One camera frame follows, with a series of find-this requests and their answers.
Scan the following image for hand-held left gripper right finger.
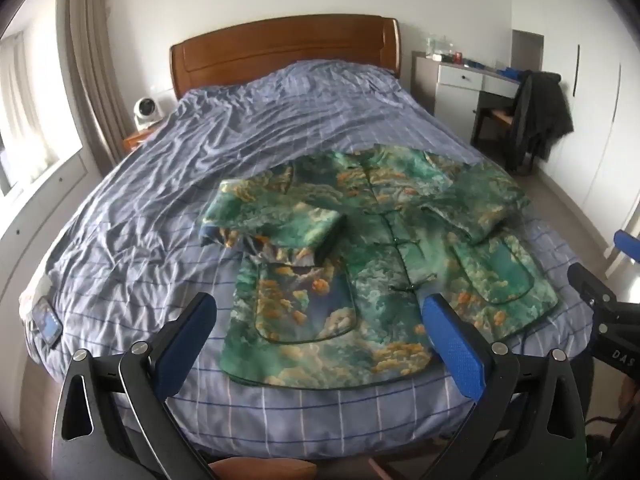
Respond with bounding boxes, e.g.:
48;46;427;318
421;293;587;480

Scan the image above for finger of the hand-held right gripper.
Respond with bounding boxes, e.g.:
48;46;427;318
567;262;619;307
612;230;640;266

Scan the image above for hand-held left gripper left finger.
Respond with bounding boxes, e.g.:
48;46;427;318
51;292;236;480

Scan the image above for green floral padded jacket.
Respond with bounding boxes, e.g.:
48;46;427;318
200;144;560;391

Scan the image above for white wardrobe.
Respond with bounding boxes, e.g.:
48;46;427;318
542;0;640;266

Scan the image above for smartphone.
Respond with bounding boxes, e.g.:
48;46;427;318
31;298;64;348

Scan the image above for wooden bed footboard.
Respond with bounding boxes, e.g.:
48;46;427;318
207;455;416;480

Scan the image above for black coat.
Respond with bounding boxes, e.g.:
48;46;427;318
505;71;575;177

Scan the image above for bed with blue checked sheet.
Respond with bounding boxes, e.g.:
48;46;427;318
20;57;596;461

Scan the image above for dark wooden chair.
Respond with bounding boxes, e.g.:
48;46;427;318
471;77;531;171

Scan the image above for wooden nightstand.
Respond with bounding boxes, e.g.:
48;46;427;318
122;127;162;154

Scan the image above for white desk with drawer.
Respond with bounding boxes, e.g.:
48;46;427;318
411;50;523;143

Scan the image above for white desk fan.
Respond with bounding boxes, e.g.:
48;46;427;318
133;96;166;131

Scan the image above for clear glass jars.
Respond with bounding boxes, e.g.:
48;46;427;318
424;34;452;59

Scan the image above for window with sheer curtain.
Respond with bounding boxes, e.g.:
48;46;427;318
0;30;83;196

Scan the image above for beige curtain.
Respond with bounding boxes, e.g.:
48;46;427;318
57;0;133;166

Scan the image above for wooden headboard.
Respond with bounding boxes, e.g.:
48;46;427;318
169;16;402;103

